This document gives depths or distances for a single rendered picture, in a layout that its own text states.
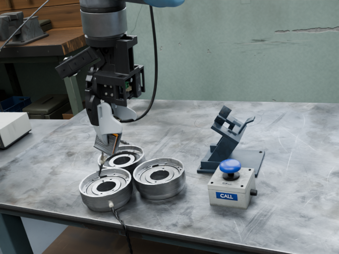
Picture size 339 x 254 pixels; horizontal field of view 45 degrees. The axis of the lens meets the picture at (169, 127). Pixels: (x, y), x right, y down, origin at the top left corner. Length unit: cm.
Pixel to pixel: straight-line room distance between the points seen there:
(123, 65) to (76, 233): 64
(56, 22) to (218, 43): 105
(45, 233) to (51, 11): 148
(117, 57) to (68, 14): 203
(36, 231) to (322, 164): 133
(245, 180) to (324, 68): 165
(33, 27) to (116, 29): 186
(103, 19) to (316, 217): 48
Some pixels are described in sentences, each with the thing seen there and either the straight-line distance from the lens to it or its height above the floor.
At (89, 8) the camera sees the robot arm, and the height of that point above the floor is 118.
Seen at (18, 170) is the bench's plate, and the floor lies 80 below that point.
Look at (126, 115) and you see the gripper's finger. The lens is 80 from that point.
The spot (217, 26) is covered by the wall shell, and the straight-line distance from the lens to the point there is 241.
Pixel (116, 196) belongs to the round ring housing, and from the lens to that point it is 80.
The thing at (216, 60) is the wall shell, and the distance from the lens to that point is 246.
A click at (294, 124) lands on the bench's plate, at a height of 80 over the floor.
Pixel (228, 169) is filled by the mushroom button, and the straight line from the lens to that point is 74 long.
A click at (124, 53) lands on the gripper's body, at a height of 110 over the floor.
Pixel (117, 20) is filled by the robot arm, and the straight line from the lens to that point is 69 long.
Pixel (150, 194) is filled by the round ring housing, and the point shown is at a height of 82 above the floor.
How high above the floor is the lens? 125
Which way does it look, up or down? 24 degrees down
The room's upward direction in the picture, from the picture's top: 9 degrees counter-clockwise
